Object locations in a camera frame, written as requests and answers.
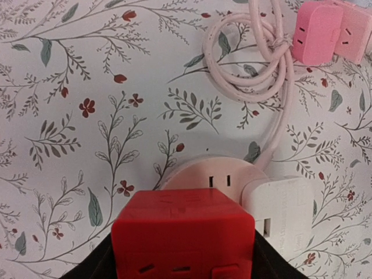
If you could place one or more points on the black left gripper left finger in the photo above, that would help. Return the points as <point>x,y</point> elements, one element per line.
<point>99,264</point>

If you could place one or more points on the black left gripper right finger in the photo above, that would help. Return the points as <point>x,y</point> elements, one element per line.
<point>269,264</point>

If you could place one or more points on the light pink cube socket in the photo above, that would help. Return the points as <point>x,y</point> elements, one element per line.
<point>355,31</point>

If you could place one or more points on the floral patterned table mat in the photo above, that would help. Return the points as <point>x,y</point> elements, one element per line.
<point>100,99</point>

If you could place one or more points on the white flat plug adapter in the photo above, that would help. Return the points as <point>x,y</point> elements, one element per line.
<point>283,211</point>

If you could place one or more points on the round pink power socket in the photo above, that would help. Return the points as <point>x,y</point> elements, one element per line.
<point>226,174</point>

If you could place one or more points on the pink plug adapter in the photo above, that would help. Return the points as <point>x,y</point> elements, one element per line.
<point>316,33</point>

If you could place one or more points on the red cube socket adapter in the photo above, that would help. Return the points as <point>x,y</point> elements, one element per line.
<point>188,233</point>

